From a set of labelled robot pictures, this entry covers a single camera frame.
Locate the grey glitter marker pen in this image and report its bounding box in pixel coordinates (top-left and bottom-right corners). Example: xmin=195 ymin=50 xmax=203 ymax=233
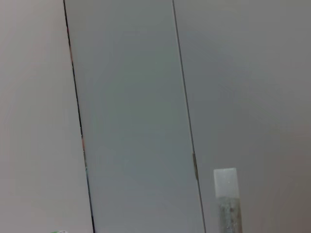
xmin=213 ymin=167 xmax=243 ymax=233

